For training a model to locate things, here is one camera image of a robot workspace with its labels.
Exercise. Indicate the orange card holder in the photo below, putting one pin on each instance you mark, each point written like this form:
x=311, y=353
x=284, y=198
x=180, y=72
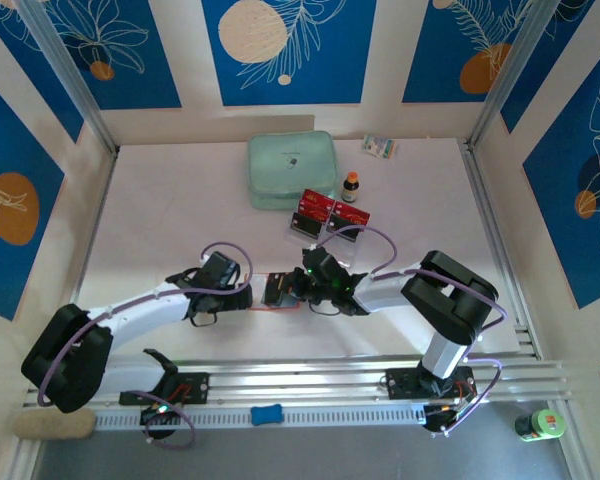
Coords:
x=290, y=301

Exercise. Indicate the black VIP card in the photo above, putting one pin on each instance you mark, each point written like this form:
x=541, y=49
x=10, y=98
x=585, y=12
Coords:
x=305, y=225
x=274, y=290
x=341, y=222

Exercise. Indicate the clear acrylic card stand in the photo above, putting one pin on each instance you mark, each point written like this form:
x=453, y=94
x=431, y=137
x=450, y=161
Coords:
x=342, y=252

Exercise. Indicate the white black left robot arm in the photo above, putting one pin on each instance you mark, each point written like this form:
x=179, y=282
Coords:
x=145, y=310

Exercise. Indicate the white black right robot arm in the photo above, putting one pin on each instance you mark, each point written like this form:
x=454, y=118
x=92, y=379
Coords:
x=380, y=295

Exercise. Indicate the red VIP card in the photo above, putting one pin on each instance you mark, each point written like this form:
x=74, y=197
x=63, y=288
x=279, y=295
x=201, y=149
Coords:
x=352, y=212
x=316, y=196
x=314, y=211

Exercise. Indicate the small brown bottle orange cap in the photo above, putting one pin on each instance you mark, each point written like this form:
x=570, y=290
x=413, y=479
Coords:
x=350, y=190

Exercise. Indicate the blue bone-shaped piece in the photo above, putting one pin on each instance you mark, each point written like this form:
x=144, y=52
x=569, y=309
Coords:
x=267, y=415

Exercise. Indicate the mint green zip pouch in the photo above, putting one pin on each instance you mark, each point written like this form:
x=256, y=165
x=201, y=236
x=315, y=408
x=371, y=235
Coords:
x=290, y=160

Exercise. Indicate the small printed packet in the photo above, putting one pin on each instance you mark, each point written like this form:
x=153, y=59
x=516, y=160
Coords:
x=379, y=147

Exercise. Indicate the beige foam pad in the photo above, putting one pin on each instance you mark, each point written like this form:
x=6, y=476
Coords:
x=55, y=426

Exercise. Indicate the green can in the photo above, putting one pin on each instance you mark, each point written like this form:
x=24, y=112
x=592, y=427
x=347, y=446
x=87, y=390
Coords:
x=545, y=425

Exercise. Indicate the aluminium mounting rail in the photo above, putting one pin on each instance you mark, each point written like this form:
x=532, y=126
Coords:
x=305, y=380

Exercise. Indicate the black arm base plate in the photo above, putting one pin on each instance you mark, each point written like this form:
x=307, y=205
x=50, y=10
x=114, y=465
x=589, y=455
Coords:
x=400, y=385
x=197, y=387

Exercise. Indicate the aluminium table edge rail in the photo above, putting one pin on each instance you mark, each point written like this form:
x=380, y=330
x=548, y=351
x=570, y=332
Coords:
x=97, y=215
x=490, y=225

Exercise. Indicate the aluminium frame post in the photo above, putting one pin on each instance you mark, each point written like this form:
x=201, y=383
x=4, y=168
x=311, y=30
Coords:
x=65, y=65
x=510, y=70

